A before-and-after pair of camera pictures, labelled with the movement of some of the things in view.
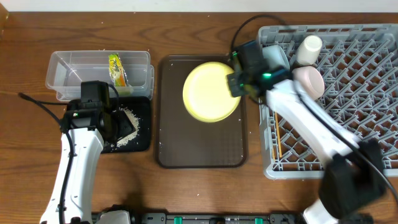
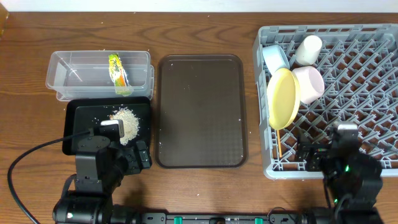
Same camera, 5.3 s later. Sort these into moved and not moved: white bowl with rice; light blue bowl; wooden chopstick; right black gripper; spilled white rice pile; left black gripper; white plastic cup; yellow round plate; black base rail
Moved: yellow round plate; right black gripper; left black gripper
Not moved: spilled white rice pile; white plastic cup; black base rail; light blue bowl; white bowl with rice; wooden chopstick
